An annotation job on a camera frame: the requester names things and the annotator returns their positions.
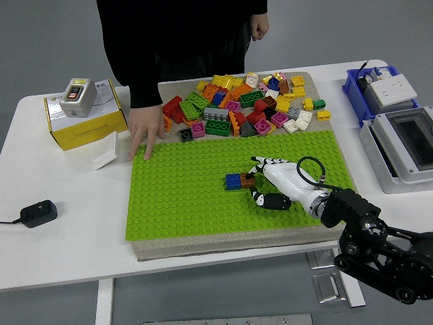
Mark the green studded baseplate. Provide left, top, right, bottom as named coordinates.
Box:
left=124, top=129, right=356, bottom=242

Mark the grey enclosure with window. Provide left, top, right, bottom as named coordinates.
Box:
left=358, top=105, right=433, bottom=195

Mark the person's left hand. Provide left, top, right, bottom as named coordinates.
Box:
left=250, top=13, right=271, bottom=43

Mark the black device with cable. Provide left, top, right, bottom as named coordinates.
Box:
left=357, top=60, right=375, bottom=91

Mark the white wall switch panel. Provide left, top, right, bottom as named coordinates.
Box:
left=91, top=131, right=120, bottom=171

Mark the long metal floor plate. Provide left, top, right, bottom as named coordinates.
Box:
left=143, top=313, right=314, bottom=325

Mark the person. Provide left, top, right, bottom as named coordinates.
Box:
left=96, top=0, right=269, bottom=110

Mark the yellow cardboard box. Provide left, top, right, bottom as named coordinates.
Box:
left=43, top=78, right=129, bottom=152

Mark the grey long brick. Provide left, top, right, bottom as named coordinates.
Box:
left=202, top=106, right=231, bottom=122

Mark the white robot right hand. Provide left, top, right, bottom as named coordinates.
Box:
left=246, top=155, right=331, bottom=213

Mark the white table leg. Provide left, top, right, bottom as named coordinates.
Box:
left=329, top=246, right=367, bottom=309
left=95, top=277, right=115, bottom=325

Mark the black power adapter plug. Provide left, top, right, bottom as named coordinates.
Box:
left=20, top=199, right=58, bottom=229

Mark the orange narrow brick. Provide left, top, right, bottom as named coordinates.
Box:
left=229, top=111, right=241, bottom=137

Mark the white circuit breaker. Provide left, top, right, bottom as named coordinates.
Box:
left=371, top=66, right=390, bottom=81

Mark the dark grey slope brick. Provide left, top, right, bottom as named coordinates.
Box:
left=240, top=121, right=260, bottom=139

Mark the grey box under socket panel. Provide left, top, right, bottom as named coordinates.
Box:
left=363, top=87, right=420, bottom=114

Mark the white socket panel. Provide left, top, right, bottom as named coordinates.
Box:
left=367, top=73, right=419, bottom=106

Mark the grey small brick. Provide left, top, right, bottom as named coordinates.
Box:
left=285, top=105, right=303, bottom=121

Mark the blue plastic bin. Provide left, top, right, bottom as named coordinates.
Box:
left=341, top=64, right=421, bottom=129

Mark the yellow large brick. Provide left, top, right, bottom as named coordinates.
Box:
left=210, top=74, right=236, bottom=90

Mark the light green brick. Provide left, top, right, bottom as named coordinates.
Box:
left=185, top=91, right=211, bottom=110
left=178, top=100, right=200, bottom=121

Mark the dark green long brick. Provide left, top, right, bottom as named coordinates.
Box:
left=204, top=118, right=232, bottom=137
left=240, top=91, right=266, bottom=109

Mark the red large brick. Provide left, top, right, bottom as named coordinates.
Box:
left=161, top=95, right=185, bottom=125

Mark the person's right hand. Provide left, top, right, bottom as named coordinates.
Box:
left=127, top=105, right=166, bottom=162

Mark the grey push-button switch box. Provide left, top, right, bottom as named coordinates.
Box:
left=59, top=77, right=98, bottom=118

